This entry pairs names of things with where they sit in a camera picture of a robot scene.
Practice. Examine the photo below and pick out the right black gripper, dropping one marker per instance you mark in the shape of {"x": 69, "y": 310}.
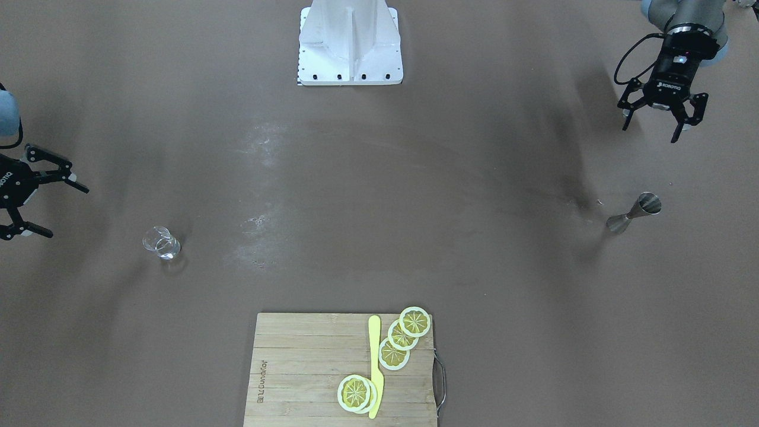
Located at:
{"x": 10, "y": 185}

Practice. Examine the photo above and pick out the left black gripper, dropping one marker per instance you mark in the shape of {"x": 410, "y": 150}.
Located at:
{"x": 674, "y": 76}

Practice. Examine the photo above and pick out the steel jigger shaker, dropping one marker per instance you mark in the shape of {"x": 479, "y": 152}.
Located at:
{"x": 646, "y": 204}

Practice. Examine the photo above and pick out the clear glass measuring cup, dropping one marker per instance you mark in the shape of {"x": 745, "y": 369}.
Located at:
{"x": 159, "y": 241}

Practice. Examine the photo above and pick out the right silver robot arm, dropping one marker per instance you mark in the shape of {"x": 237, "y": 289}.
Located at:
{"x": 12, "y": 125}

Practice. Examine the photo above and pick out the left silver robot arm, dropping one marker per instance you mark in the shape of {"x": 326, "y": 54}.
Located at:
{"x": 665, "y": 15}

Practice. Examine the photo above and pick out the lemon slice far end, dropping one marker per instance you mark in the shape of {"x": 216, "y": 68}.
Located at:
{"x": 415, "y": 322}

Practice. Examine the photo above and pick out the lemon slice by knife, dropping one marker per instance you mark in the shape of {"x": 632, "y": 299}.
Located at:
{"x": 357, "y": 394}

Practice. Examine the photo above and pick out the yellow plastic knife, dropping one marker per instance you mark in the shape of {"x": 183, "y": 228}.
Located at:
{"x": 377, "y": 377}

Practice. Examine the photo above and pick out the white pedestal base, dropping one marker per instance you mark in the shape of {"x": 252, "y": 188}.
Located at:
{"x": 349, "y": 43}

